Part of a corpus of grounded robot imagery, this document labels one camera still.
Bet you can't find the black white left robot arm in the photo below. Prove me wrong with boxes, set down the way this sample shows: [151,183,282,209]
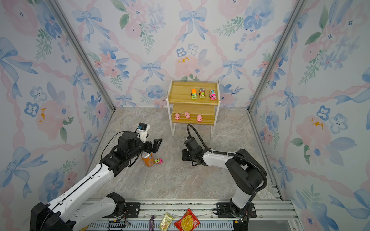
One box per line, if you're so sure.
[30,130,163,231]

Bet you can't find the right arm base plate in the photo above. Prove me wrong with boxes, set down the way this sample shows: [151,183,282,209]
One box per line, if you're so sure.
[213,201,257,220]

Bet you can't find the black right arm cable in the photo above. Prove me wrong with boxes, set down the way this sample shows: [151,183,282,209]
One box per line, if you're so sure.
[186,124,268,200]

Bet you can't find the wooden two-tier shelf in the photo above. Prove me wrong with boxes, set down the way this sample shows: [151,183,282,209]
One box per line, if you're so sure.
[166,79,221,138]

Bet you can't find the grey green toy truck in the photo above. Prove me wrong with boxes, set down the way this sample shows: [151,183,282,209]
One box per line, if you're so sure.
[199,88,206,99]

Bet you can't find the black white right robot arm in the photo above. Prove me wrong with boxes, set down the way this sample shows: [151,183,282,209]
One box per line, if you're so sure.
[182,136,267,218]

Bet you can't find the pink toy car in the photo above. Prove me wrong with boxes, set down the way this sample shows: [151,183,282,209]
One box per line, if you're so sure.
[209,90,217,101]

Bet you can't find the green orange toy car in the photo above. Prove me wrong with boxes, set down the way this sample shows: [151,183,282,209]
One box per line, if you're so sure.
[191,89,197,99]

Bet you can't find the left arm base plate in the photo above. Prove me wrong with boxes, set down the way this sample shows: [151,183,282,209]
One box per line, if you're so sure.
[103,202,141,219]

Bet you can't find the aluminium front rail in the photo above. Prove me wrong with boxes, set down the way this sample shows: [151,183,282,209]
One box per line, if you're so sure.
[85,199,303,231]

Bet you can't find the orange soda can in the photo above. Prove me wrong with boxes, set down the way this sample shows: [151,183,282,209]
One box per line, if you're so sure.
[141,152,154,167]

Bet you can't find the yellow green snack packet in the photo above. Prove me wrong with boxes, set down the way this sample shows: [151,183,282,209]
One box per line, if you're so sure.
[159,212,174,231]

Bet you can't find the pink green toy truck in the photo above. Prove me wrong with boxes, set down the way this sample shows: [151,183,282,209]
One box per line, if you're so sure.
[154,158,164,165]

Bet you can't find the purple small bottle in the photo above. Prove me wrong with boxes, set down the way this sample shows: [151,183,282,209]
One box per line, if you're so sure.
[149,215,155,231]

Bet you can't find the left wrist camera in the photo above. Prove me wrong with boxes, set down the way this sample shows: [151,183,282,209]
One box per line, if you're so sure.
[136,122,150,143]

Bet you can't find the red snack packet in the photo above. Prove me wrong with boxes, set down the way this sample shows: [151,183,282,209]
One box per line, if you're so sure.
[174,209,200,231]

